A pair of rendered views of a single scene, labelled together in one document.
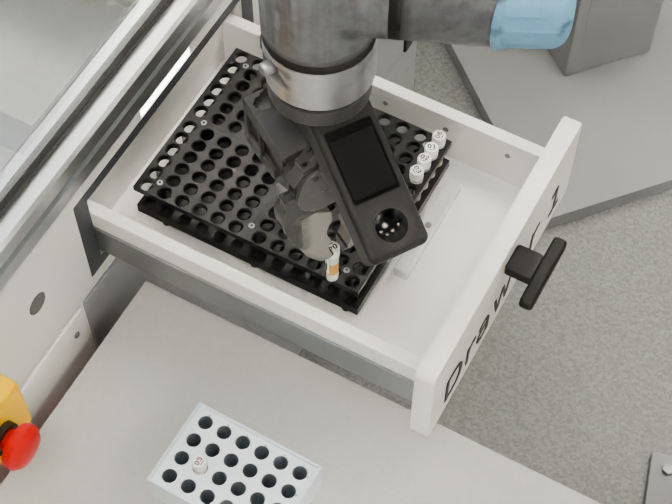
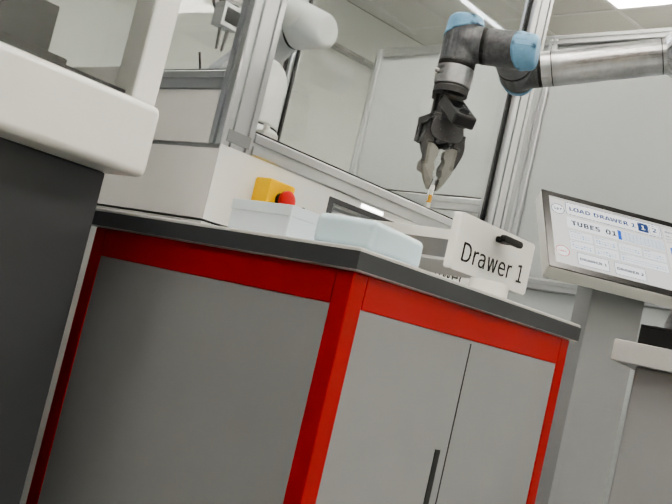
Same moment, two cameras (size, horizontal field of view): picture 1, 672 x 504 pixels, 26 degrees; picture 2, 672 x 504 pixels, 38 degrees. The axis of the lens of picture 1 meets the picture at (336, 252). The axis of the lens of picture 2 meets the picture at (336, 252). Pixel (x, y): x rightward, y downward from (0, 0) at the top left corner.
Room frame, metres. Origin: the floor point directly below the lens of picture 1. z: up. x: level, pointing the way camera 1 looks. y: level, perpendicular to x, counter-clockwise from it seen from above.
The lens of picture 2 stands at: (-1.29, -0.27, 0.65)
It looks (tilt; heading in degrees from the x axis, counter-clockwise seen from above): 5 degrees up; 13
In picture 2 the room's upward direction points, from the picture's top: 13 degrees clockwise
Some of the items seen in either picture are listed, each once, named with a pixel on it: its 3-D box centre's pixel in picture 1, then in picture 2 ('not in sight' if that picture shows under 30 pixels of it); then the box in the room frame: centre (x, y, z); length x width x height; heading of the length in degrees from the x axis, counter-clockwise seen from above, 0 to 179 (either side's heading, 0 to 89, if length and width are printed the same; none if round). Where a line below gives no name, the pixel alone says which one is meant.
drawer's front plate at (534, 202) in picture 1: (497, 273); (491, 255); (0.64, -0.14, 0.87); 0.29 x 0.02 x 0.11; 151
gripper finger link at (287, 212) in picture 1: (306, 204); (431, 142); (0.58, 0.02, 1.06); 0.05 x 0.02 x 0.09; 121
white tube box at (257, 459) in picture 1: (235, 481); not in sight; (0.48, 0.09, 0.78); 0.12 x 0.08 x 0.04; 60
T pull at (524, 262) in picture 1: (530, 267); (506, 241); (0.62, -0.16, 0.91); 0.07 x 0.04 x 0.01; 151
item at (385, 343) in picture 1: (286, 182); (407, 247); (0.74, 0.04, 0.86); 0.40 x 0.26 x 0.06; 61
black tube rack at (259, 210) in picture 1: (294, 183); not in sight; (0.73, 0.04, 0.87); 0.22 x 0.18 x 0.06; 61
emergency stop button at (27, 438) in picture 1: (15, 443); (285, 201); (0.48, 0.26, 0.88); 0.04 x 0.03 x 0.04; 151
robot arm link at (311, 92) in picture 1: (315, 54); (451, 79); (0.61, 0.01, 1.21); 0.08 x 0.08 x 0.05
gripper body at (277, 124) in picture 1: (315, 118); (443, 118); (0.61, 0.01, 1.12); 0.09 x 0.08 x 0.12; 31
